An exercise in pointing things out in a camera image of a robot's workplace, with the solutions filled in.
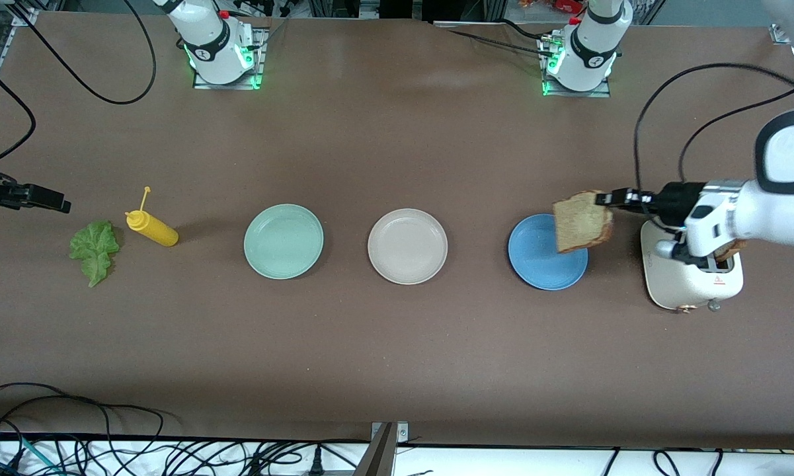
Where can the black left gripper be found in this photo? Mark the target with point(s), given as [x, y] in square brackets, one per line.
[678, 198]

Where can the brown bread slice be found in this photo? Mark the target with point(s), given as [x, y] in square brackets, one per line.
[582, 225]
[730, 250]

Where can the green lettuce leaf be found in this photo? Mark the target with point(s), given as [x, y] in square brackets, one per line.
[96, 251]

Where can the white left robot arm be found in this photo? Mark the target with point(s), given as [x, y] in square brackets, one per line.
[767, 218]

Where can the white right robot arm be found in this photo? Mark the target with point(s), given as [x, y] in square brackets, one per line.
[211, 49]

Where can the blue plate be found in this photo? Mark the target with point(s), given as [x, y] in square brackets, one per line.
[535, 261]

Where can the beige plate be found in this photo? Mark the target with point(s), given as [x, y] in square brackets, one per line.
[407, 246]

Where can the pale green plate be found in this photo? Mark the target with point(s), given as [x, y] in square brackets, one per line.
[283, 241]

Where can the white toaster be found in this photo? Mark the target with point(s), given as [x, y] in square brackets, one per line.
[668, 277]

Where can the yellow mustard squeeze bottle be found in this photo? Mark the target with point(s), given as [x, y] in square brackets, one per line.
[152, 228]

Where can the red orange packet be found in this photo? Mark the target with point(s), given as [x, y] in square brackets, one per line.
[562, 5]

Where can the black power plug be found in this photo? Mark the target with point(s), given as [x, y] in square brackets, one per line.
[317, 463]

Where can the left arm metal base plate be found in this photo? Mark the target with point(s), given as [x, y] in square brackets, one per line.
[575, 94]

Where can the aluminium frame profile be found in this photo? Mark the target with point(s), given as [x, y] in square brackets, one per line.
[781, 34]
[23, 13]

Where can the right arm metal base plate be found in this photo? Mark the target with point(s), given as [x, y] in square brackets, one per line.
[259, 59]

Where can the grey metal table bracket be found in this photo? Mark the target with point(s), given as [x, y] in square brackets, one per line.
[380, 456]

